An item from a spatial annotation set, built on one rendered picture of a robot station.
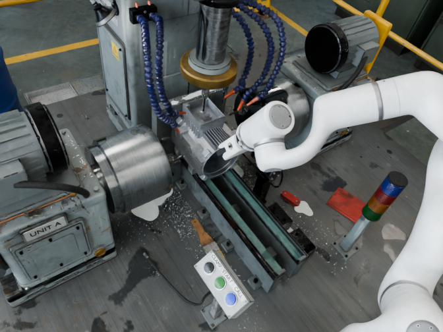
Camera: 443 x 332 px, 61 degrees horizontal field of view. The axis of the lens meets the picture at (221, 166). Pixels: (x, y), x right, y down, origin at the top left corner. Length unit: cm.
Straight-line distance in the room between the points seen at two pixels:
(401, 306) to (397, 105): 43
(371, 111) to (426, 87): 12
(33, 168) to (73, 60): 265
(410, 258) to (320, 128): 37
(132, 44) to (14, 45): 269
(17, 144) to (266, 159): 57
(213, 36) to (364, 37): 68
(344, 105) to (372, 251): 79
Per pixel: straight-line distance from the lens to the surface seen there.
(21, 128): 98
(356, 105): 89
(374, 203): 127
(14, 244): 109
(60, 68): 351
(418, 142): 352
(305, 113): 147
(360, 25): 158
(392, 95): 91
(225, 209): 131
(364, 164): 183
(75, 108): 185
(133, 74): 131
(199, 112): 132
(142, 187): 115
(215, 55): 113
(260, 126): 88
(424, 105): 92
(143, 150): 115
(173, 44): 134
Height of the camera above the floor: 200
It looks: 49 degrees down
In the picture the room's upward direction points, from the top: 11 degrees clockwise
